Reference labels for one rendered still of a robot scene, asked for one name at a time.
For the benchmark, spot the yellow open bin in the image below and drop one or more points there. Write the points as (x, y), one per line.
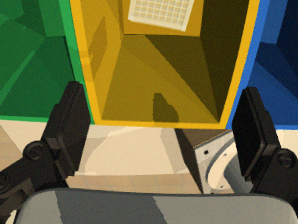
(143, 75)

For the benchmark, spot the green bin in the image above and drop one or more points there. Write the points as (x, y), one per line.
(35, 65)

